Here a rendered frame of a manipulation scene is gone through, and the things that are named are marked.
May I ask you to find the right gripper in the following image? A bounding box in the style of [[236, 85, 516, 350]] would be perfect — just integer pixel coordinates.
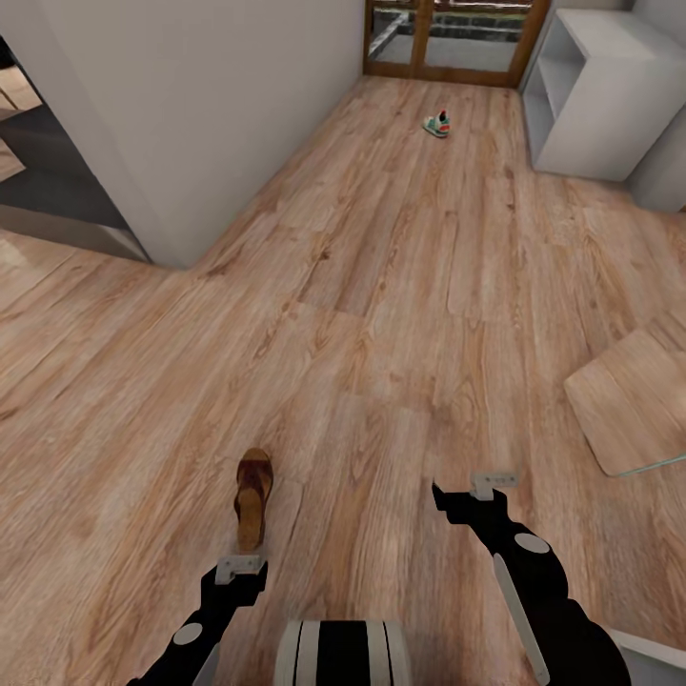
[[432, 483, 508, 538]]

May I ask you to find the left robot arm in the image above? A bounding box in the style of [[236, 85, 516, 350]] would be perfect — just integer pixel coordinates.
[[128, 555, 268, 686]]

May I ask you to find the robot trunk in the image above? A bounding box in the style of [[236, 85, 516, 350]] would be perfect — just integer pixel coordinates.
[[273, 620, 413, 686]]

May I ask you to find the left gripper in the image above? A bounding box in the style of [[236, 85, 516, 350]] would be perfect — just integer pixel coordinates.
[[201, 562, 268, 622]]

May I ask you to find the gym shoe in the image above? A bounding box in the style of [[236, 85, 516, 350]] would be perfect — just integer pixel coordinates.
[[424, 111, 451, 138]]

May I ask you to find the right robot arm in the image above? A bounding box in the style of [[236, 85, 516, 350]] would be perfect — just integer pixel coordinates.
[[432, 472, 632, 686]]

